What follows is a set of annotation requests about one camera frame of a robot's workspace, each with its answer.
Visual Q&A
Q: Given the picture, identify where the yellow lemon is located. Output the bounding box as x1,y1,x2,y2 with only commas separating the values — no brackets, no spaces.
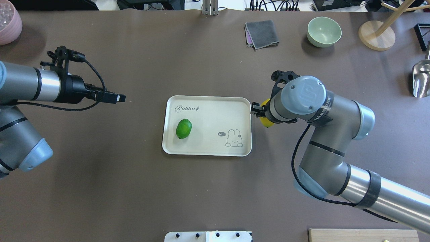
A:
259,98,275,128

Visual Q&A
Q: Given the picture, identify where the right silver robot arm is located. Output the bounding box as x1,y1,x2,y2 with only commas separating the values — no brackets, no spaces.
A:
98,74,429,241

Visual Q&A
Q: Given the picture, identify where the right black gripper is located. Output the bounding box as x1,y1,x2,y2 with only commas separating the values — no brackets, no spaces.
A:
250,101,271,118

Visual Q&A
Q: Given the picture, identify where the wooden mug tree stand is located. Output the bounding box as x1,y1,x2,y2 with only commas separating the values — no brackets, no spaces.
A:
358,0,430,51

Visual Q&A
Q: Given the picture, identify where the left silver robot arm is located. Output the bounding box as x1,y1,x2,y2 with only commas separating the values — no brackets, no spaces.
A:
1,57,109,178

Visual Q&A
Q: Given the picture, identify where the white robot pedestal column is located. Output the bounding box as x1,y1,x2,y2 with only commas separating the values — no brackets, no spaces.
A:
164,230,253,242

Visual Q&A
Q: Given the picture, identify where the bamboo cutting board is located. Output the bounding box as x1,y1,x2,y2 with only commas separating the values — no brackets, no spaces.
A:
308,229,419,242

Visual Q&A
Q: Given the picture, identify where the green lime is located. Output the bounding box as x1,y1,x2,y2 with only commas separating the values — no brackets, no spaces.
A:
176,119,192,139

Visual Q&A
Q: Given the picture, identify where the pink bowl with ice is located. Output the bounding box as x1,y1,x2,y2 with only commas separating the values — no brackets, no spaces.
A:
0,0,23,46

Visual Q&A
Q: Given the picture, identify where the aluminium frame post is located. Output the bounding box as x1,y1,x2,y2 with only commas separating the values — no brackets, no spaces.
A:
202,0,219,16

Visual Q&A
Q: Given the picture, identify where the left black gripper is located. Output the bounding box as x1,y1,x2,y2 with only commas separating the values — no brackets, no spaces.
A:
60,75,104,104

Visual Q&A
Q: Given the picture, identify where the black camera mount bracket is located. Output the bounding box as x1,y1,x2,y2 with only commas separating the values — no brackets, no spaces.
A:
270,70,300,98

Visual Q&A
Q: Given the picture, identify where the grey folded cloth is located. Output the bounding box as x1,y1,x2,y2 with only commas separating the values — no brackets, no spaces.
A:
244,20,279,50

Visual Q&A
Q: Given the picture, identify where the cream rabbit tray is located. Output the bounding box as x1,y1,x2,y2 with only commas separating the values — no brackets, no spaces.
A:
162,95,252,157

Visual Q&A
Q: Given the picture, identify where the steel scoop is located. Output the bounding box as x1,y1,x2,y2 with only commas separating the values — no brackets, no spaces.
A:
413,42,430,98

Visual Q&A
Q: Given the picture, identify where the mint green bowl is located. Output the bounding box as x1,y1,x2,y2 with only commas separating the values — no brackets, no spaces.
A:
307,16,342,48

